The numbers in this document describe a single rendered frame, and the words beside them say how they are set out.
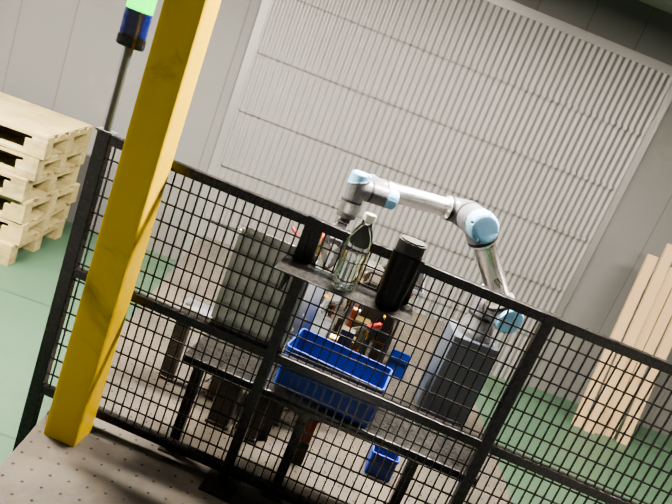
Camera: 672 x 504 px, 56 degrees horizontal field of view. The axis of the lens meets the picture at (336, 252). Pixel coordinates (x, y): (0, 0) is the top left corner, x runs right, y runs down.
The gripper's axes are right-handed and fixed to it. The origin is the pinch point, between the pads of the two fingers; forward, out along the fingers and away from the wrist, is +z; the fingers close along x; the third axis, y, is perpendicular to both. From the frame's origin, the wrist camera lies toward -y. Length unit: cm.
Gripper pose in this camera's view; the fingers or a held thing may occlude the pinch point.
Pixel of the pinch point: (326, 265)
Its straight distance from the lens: 226.4
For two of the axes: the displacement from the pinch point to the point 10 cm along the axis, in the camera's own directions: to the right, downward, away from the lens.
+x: -9.2, -3.8, 0.6
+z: -3.5, 9.0, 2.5
